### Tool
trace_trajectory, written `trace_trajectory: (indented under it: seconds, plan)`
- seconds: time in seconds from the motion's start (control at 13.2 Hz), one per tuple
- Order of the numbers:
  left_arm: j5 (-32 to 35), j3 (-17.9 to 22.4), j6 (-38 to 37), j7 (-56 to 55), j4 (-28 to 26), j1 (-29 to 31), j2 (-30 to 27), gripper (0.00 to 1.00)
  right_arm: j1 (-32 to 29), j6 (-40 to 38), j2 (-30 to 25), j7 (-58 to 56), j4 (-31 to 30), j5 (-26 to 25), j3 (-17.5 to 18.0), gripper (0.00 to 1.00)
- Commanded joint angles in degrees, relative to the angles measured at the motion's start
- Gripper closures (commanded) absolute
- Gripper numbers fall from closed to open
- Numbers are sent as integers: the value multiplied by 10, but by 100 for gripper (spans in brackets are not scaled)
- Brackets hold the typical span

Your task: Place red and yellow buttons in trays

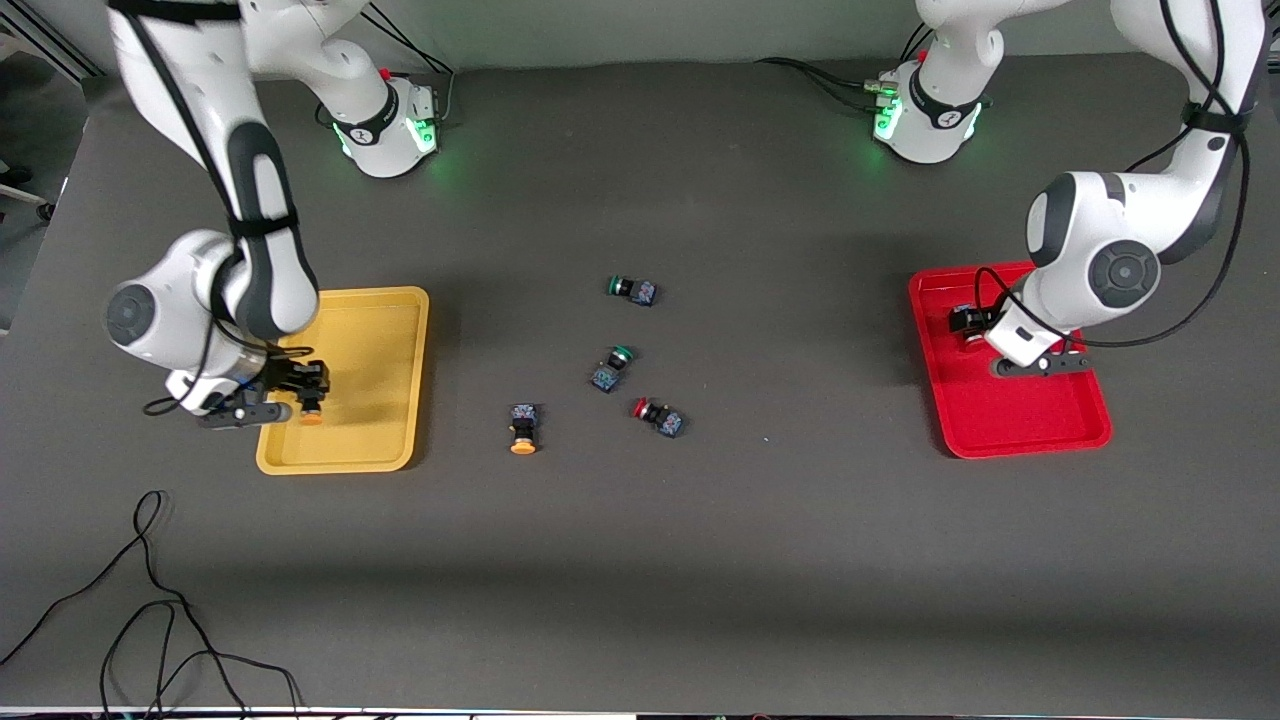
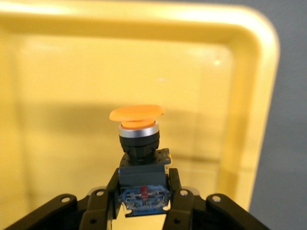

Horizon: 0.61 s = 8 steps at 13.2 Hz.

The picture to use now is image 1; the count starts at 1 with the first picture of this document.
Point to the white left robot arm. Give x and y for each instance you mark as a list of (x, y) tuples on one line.
[(1120, 220)]

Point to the office chair base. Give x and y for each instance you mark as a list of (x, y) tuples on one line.
[(25, 195)]

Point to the aluminium frame rail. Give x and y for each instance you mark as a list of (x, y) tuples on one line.
[(50, 40)]

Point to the yellow mushroom push button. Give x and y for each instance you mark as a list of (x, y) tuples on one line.
[(523, 425), (312, 417)]

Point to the yellow plastic tray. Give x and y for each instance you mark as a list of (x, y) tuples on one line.
[(380, 340)]

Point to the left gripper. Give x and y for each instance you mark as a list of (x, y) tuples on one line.
[(966, 322)]

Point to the red mushroom push button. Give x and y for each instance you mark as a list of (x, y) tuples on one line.
[(662, 417), (963, 322)]

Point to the red plastic tray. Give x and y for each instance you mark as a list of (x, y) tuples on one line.
[(1000, 420)]

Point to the green push button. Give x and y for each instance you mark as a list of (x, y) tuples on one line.
[(608, 375), (635, 291)]

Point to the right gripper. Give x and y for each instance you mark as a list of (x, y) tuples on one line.
[(298, 377)]

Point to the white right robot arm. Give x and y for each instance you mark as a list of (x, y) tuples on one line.
[(220, 70)]

